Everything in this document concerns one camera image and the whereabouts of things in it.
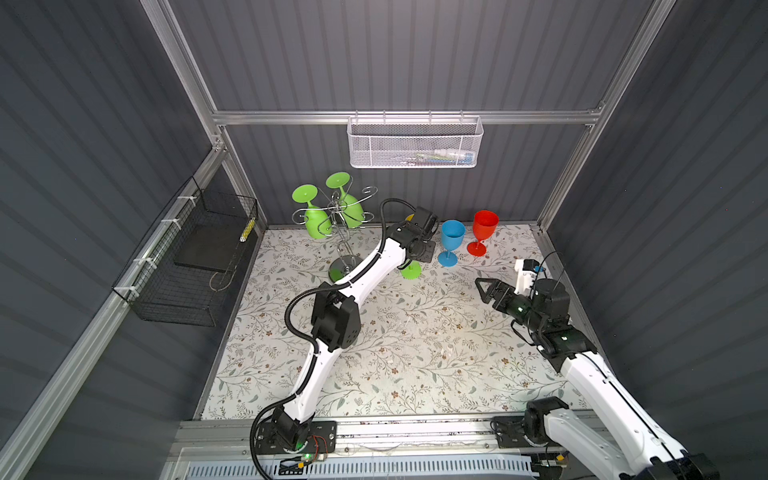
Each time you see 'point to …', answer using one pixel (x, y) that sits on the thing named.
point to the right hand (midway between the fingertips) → (489, 286)
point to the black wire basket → (189, 264)
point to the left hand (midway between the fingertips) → (422, 249)
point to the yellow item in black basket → (247, 230)
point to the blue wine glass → (453, 232)
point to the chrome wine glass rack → (337, 218)
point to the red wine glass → (484, 226)
